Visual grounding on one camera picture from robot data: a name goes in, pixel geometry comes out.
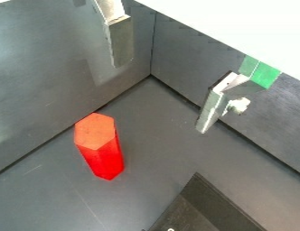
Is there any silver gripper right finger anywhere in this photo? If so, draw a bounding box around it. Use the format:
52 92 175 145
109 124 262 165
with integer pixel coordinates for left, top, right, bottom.
195 55 283 134

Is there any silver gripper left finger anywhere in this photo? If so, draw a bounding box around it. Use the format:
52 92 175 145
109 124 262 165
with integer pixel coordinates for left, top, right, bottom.
93 0 135 68

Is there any red hexagonal prism block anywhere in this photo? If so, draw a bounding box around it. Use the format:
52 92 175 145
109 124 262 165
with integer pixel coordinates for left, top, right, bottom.
74 113 125 180

